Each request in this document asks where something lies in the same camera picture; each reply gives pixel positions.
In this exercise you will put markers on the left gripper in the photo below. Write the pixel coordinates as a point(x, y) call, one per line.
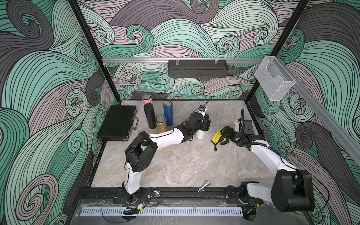
point(204, 125)

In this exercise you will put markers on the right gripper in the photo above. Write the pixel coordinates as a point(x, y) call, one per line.
point(228, 134)

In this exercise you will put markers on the white thermos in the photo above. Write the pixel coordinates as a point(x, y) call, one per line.
point(200, 134)

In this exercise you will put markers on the yellow grey cleaning cloth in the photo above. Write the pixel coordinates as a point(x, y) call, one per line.
point(216, 136)

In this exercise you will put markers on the blue thermos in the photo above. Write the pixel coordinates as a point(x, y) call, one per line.
point(168, 112)

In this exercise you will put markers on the gold thermos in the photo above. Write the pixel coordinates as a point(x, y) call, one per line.
point(161, 124)

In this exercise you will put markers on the black thermos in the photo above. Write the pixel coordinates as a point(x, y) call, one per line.
point(150, 115)

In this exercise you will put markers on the pink thermos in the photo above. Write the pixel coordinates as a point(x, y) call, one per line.
point(147, 99)

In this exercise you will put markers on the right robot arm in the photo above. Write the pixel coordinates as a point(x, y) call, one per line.
point(292, 188)

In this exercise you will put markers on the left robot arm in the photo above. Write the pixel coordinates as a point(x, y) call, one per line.
point(144, 147)

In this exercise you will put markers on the black hard case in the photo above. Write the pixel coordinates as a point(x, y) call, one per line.
point(119, 123)

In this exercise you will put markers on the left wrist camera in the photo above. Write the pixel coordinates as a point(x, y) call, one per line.
point(202, 110)

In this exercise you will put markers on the black wall shelf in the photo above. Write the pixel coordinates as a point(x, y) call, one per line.
point(202, 69)

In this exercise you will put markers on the silver bolt on rail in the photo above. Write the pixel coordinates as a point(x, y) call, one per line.
point(201, 189)

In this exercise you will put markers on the clear acrylic wall holder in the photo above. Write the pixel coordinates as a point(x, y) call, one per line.
point(274, 77)

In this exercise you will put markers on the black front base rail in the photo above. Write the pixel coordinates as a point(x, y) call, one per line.
point(119, 194)

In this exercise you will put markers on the silver knob on rail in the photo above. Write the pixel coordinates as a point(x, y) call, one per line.
point(157, 193)

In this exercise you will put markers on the white slotted cable duct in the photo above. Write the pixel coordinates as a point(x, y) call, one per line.
point(165, 211)

